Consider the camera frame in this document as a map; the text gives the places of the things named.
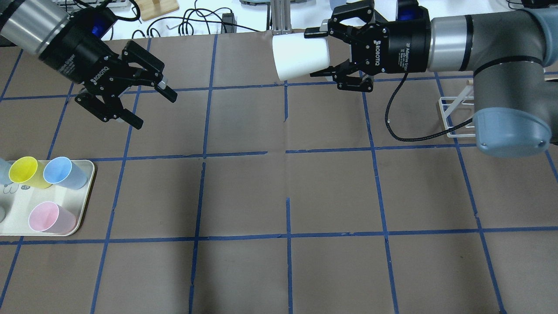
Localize blue plastic cup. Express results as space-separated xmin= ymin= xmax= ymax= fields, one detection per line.
xmin=43 ymin=157 xmax=88 ymax=190

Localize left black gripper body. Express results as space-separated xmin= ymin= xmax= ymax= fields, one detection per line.
xmin=38 ymin=9 xmax=133 ymax=100

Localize yellow plastic cup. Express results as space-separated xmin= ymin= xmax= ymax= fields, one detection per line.
xmin=8 ymin=156 xmax=52 ymax=189

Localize light blue cup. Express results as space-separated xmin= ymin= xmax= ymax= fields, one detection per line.
xmin=0 ymin=158 xmax=13 ymax=185

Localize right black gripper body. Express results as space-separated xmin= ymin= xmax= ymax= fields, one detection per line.
xmin=350 ymin=19 xmax=431 ymax=75

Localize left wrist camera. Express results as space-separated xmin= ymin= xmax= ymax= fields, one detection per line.
xmin=85 ymin=6 xmax=117 ymax=38

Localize pale green white cup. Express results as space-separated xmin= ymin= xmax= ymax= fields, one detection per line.
xmin=272 ymin=33 xmax=330 ymax=80

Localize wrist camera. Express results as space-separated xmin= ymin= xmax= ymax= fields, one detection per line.
xmin=85 ymin=6 xmax=117 ymax=38
xmin=396 ymin=0 xmax=430 ymax=21

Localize wooden stand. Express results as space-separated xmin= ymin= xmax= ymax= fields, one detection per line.
xmin=135 ymin=0 xmax=180 ymax=22

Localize cream plastic tray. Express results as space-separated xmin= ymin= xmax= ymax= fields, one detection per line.
xmin=0 ymin=160 xmax=96 ymax=237

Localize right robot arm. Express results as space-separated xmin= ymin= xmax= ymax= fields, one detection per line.
xmin=304 ymin=0 xmax=558 ymax=157

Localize pink plastic cup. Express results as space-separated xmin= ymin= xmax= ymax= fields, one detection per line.
xmin=28 ymin=201 xmax=78 ymax=235

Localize white wire cup rack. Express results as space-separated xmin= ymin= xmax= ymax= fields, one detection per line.
xmin=438 ymin=78 xmax=558 ymax=139

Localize aluminium frame post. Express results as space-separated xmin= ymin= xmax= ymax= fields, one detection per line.
xmin=270 ymin=0 xmax=293 ymax=35

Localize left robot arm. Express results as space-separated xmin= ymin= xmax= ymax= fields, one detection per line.
xmin=0 ymin=0 xmax=177 ymax=129

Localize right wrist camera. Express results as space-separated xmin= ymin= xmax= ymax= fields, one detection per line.
xmin=396 ymin=0 xmax=430 ymax=21

